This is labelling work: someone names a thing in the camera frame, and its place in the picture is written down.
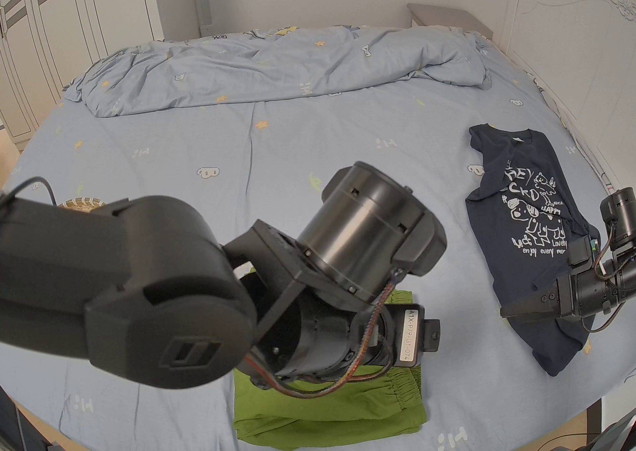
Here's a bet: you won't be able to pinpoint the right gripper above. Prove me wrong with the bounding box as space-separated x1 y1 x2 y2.
499 269 617 320

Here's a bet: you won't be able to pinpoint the green shorts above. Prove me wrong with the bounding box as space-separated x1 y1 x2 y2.
233 262 429 450

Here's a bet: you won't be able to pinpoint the bed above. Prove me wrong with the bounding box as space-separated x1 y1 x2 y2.
0 0 636 451

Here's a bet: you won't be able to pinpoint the round woven basket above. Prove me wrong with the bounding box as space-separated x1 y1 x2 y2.
56 197 107 211

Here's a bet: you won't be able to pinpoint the dark blue printed T-shirt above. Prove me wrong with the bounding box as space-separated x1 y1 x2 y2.
465 123 602 377

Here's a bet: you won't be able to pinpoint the grey bedside table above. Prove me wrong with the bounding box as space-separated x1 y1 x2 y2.
407 3 495 39

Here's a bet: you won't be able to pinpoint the pale blue quilt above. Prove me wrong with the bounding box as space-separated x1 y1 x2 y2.
62 24 493 118

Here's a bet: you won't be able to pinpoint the white wardrobe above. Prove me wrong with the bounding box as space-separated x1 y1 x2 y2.
0 0 212 141

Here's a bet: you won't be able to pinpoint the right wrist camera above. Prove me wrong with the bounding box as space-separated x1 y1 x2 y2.
569 236 598 269

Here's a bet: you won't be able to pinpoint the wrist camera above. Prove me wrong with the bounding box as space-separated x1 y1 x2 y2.
390 304 442 370
569 236 598 269

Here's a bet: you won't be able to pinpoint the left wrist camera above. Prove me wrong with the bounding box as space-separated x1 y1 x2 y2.
390 304 442 370

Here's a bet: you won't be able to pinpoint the black cable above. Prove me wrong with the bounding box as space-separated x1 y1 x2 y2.
0 177 56 208

